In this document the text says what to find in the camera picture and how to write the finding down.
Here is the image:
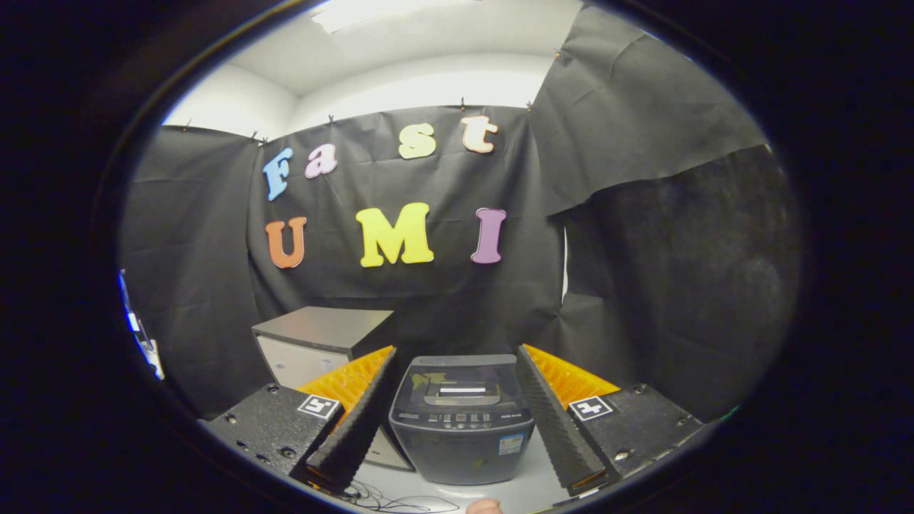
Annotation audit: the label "thin black cables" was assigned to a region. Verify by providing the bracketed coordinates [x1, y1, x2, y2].
[336, 478, 461, 513]

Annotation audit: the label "grey washing machine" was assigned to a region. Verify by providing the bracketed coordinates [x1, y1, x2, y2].
[389, 353, 536, 486]

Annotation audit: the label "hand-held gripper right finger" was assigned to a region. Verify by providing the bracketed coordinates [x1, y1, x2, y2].
[516, 343, 704, 497]

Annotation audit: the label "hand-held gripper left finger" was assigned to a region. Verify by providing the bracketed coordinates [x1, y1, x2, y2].
[202, 346, 399, 493]

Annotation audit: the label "black backdrop cloth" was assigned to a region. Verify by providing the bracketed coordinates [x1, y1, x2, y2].
[118, 4, 800, 422]

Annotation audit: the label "grey cabinet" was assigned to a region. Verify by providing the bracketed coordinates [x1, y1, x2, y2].
[251, 306, 415, 472]

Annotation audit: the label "white and blue object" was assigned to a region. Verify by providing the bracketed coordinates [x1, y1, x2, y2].
[118, 270, 165, 381]

